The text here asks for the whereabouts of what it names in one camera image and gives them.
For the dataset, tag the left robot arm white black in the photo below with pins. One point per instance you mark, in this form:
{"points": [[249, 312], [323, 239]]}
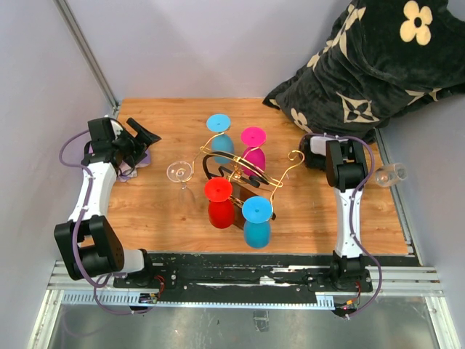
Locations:
{"points": [[88, 245]]}

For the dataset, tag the cyan wine glass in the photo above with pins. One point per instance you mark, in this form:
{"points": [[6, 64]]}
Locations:
{"points": [[219, 123], [257, 212]]}

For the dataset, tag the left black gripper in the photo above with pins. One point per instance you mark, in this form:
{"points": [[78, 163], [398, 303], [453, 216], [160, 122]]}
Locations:
{"points": [[144, 139]]}

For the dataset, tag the aluminium corner rail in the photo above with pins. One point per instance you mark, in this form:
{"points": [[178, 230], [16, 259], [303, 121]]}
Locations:
{"points": [[76, 32]]}

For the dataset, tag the slotted grey cable duct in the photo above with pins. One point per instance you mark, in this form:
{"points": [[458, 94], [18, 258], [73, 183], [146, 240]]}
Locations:
{"points": [[146, 300]]}

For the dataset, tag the purple cloth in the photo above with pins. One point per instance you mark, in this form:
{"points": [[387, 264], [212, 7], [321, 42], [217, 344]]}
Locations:
{"points": [[126, 172]]}

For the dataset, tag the clear wine glass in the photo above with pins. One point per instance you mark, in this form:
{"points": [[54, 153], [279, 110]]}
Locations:
{"points": [[390, 174], [181, 172]]}

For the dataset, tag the front cyan wine glass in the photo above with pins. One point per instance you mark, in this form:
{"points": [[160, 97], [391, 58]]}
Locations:
{"points": [[257, 212]]}

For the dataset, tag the gold wire wine glass rack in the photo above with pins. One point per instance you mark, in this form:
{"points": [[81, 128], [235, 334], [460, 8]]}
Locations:
{"points": [[247, 180]]}

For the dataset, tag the magenta wine glass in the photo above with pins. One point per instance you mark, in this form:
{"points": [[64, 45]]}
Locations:
{"points": [[254, 138]]}

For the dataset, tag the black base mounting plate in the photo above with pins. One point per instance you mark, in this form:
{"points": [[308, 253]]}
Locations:
{"points": [[235, 276]]}

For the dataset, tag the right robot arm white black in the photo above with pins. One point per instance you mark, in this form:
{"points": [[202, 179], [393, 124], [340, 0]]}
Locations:
{"points": [[343, 159]]}

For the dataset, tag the back cyan wine glass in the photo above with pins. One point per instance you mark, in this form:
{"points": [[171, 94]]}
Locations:
{"points": [[219, 123]]}

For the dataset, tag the red wine glass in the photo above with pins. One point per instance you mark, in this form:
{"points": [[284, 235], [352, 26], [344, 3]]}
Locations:
{"points": [[221, 210]]}

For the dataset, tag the black floral plush pillow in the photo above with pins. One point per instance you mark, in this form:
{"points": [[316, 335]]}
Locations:
{"points": [[382, 60]]}

